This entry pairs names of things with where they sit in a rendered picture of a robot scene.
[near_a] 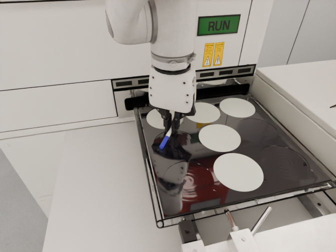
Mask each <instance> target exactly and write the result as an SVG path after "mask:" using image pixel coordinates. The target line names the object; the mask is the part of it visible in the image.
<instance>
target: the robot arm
mask: <svg viewBox="0 0 336 252"><path fill-rule="evenodd" d="M197 9H198V0H105V15H106V23H107V27H108V32H109V33H110V35H111V37H112V38H113V39H114V40H115V41H116V42H117V43H119V44H122V45H137V44H144V43H150V51H151V63H152V65H151V68H150V74H149V85H148V96H149V104H148V105H149V106H150V107H152V108H154V109H156V110H157V111H158V112H159V113H160V114H161V118H162V119H163V126H164V127H165V132H168V131H169V129H170V127H171V133H172V134H175V132H176V130H179V128H180V119H182V118H184V117H185V116H194V115H195V114H196V108H195V102H196V71H195V66H194V65H192V64H191V62H192V61H196V59H197V54H196V53H194V49H195V35H196V22H197ZM170 110H171V111H174V118H173V120H172V114H171V113H170Z"/></svg>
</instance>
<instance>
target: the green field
mask: <svg viewBox="0 0 336 252"><path fill-rule="evenodd" d="M239 17H240V16H227V17H211V18H200V24H199V35H203V34H217V33H230V32H237V28H238V22H239Z"/></svg>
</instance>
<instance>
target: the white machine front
mask: <svg viewBox="0 0 336 252"><path fill-rule="evenodd" d="M273 3H274V0H198V3H197V16H196V29H195V42H194V54H197V57H196V60H193V61H192V62H190V64H191V65H194V67H195V72H200V71H210V70H219V69H229V68H238V67H248V66H254V68H253V72H252V73H248V74H251V75H252V76H254V72H255V68H256V65H257V63H258V59H259V55H260V51H261V48H262V44H263V40H264V36H265V33H266V29H267V25H268V22H269V18H270V14H271V10H272V7H273ZM105 10H106V3H105V0H0V139H7V138H14V137H21V136H28V135H35V134H42V133H50V132H57V131H64V130H71V129H78V128H85V127H93V126H100V125H107V124H114V123H121V122H128V121H135V117H134V116H132V117H125V118H119V117H118V111H117V105H116V100H115V94H114V90H115V89H123V88H115V89H114V86H113V81H115V80H125V79H134V78H143V77H149V76H150V70H151V65H152V61H151V44H150V42H148V43H141V44H132V45H125V44H120V43H117V42H116V41H115V40H114V39H113V38H112V37H111V35H110V33H109V31H108V26H107V22H106V13H105ZM235 16H239V20H238V26H237V31H236V32H224V33H210V34H199V29H200V19H202V18H219V17H235ZM220 42H224V48H223V56H222V63H221V65H218V66H213V61H214V52H215V43H220ZM207 43H214V48H213V55H212V62H211V66H209V67H202V66H203V58H204V50H205V44H207ZM248 74H240V75H248ZM142 86H148V85H142ZM133 87H141V86H133ZM124 88H132V87H124Z"/></svg>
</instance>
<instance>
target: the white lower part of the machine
mask: <svg viewBox="0 0 336 252"><path fill-rule="evenodd" d="M134 121H135V120H132V121H125V122H118V123H111V124H104V125H97V126H89V127H82V128H75V129H68V130H61V131H54V132H46V133H39V134H32V135H25V136H18V137H11V138H3V139H0V148H1V150H2V151H3V153H4V154H5V156H6V157H7V159H8V160H9V162H10V163H11V165H12V166H13V168H14V169H15V171H16V172H17V174H18V175H19V177H20V178H21V180H22V181H23V183H24V184H25V185H26V187H27V188H28V190H29V191H30V193H31V194H32V196H33V197H34V199H35V200H36V202H37V203H38V205H39V206H40V208H41V209H42V211H43V212H44V214H45V215H46V217H47V218H48V219H49V215H50V210H51V205H52V200H53V195H54V190H55V185H56V180H57V174H58V169H59V164H60V159H61V154H62V149H63V144H64V139H65V133H66V131H69V130H76V129H84V128H91V127H98V126H105V125H112V124H119V123H126V122H134Z"/></svg>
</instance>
